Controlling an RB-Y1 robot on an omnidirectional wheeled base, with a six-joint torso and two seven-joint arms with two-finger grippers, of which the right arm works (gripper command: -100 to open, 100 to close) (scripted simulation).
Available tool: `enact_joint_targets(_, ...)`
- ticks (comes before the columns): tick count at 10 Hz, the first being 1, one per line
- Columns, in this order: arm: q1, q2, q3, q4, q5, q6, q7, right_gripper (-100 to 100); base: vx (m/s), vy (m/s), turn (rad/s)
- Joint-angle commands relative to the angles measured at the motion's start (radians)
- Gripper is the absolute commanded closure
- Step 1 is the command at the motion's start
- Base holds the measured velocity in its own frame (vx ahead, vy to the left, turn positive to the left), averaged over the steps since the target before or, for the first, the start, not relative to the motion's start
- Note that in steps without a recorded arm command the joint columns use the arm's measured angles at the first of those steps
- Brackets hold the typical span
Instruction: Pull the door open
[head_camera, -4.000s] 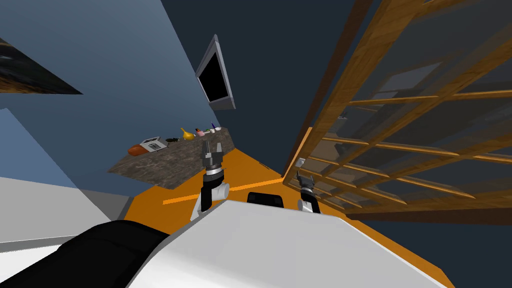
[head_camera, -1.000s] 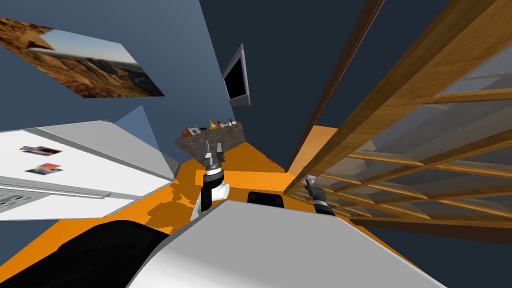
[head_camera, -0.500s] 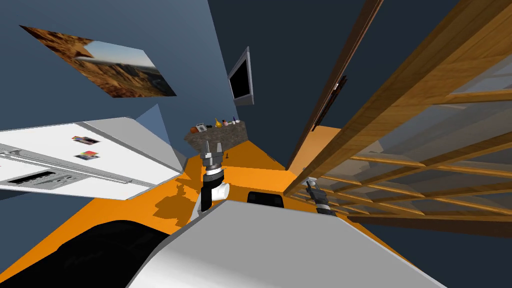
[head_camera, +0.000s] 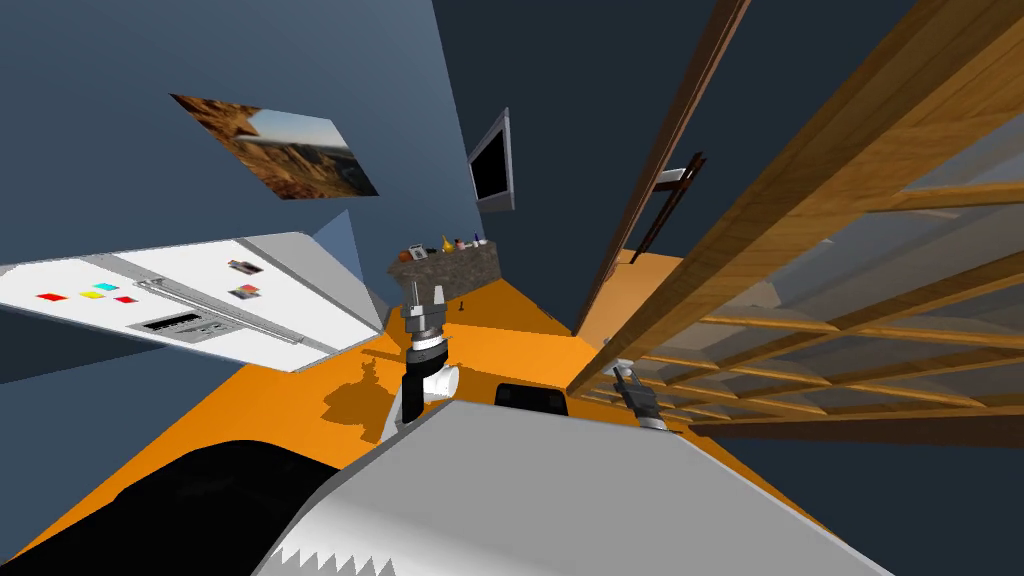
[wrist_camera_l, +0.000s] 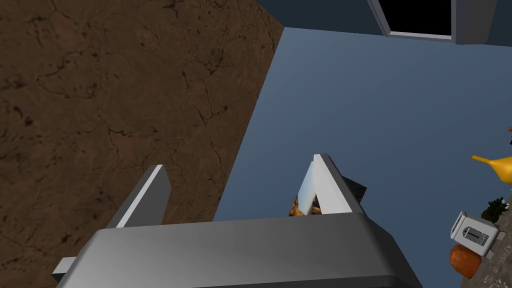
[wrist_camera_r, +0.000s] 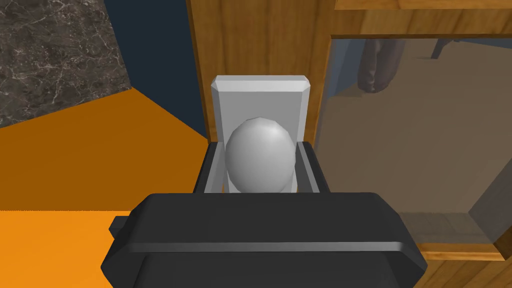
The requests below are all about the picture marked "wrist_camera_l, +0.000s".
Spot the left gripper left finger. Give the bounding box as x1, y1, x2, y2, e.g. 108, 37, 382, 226
105, 163, 173, 230

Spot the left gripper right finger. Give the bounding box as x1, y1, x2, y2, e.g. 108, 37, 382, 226
311, 153, 365, 217

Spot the dark grey block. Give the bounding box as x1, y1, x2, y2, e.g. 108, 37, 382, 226
341, 175, 368, 205

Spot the pale blue and brown box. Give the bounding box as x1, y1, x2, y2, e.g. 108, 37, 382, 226
288, 160, 323, 218

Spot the white toaster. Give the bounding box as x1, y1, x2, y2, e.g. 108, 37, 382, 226
449, 211, 502, 258

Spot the orange round loaf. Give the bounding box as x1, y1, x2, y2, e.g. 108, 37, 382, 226
449, 243, 483, 280

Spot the dark green pineapple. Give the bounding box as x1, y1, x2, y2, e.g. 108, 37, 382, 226
481, 196, 510, 225

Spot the yellow watering can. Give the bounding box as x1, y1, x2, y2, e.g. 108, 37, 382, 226
471, 154, 512, 186

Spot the window with grey frame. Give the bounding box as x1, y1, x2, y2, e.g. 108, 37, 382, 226
367, 0, 499, 46

